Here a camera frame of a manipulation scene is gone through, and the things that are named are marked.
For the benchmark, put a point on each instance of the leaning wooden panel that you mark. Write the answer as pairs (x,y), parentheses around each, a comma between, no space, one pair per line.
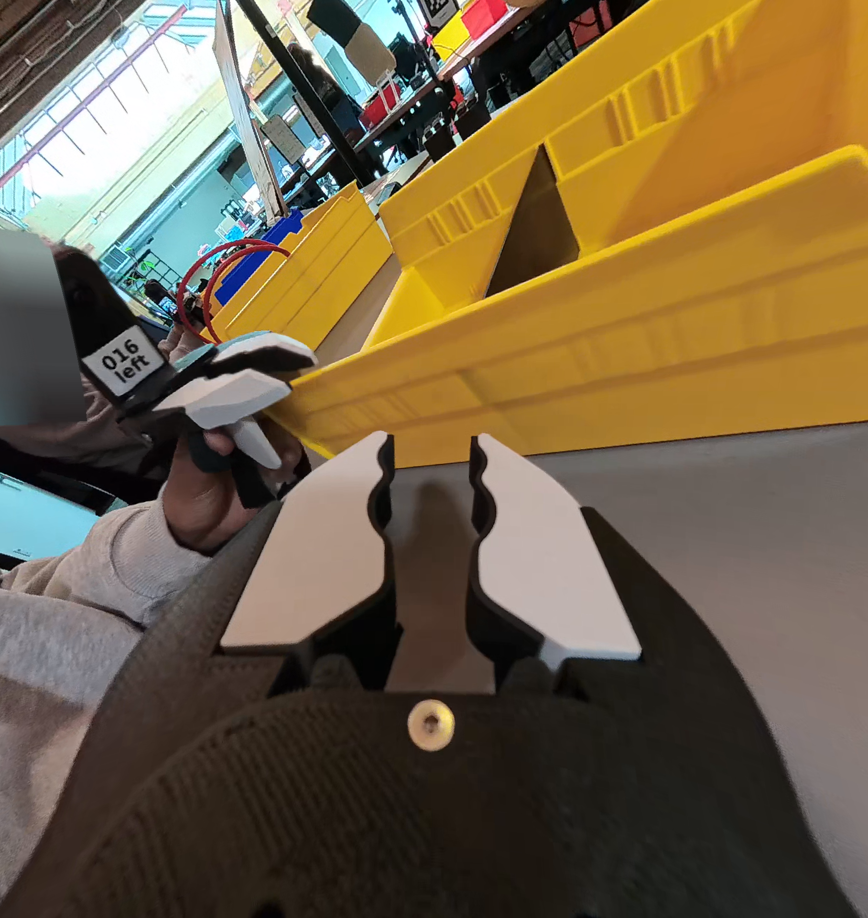
(251,107)

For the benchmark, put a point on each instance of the black bin divider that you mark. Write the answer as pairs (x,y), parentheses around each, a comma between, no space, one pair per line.
(534,229)

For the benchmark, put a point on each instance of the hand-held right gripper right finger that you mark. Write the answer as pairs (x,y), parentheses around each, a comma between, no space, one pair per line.
(556,566)

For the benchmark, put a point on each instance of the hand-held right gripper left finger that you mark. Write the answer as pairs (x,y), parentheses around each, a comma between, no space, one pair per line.
(312,559)

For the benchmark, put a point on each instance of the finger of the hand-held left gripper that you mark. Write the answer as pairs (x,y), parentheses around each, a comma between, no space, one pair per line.
(269,351)
(233,398)

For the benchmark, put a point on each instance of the person's left hand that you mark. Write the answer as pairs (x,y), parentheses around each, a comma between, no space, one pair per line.
(204,509)

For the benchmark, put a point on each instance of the yellow divided plastic bin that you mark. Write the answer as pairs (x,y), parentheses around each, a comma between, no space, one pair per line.
(620,344)

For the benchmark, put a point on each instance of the blue plastic bin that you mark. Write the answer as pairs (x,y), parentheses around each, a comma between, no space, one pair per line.
(269,244)

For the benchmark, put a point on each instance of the person's left forearm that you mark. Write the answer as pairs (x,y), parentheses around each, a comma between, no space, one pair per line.
(61,681)

